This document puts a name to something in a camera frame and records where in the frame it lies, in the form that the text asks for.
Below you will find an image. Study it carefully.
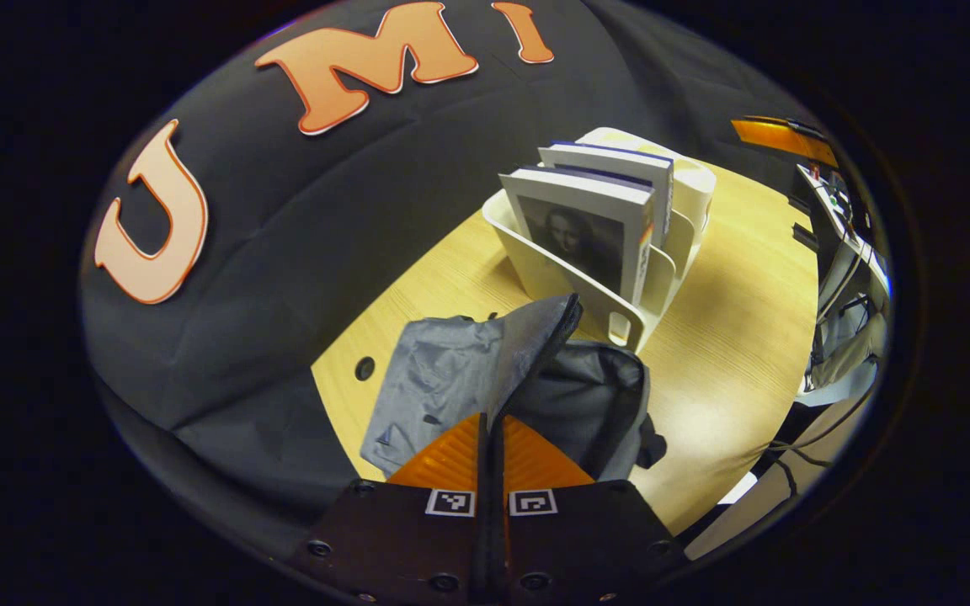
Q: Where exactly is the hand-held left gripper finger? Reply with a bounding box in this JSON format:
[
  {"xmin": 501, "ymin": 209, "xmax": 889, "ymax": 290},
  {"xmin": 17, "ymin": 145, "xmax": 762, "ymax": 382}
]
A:
[
  {"xmin": 493, "ymin": 411, "xmax": 690, "ymax": 605},
  {"xmin": 296, "ymin": 411, "xmax": 494, "ymax": 605}
]

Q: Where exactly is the grey schoolbag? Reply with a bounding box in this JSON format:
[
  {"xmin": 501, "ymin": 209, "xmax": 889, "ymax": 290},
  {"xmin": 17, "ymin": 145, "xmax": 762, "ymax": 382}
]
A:
[{"xmin": 359, "ymin": 293, "xmax": 669, "ymax": 482}]

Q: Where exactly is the blue painting cover book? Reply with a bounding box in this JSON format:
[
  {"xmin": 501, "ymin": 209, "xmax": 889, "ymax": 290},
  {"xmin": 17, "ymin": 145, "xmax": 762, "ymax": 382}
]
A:
[{"xmin": 538, "ymin": 141, "xmax": 675, "ymax": 249}]

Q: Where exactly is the portrait cover book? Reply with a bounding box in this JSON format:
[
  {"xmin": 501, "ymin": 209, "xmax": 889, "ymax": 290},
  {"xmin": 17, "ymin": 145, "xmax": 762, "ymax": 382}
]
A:
[{"xmin": 499, "ymin": 166, "xmax": 656, "ymax": 306}]

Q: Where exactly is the white bookshelf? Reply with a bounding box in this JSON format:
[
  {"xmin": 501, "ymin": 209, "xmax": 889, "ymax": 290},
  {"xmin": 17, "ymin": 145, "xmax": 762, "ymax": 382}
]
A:
[{"xmin": 482, "ymin": 126, "xmax": 717, "ymax": 353}]

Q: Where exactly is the white side desk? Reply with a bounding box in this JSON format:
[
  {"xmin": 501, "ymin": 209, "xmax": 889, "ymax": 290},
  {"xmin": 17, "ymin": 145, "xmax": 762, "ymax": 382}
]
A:
[{"xmin": 795, "ymin": 164, "xmax": 892, "ymax": 294}]

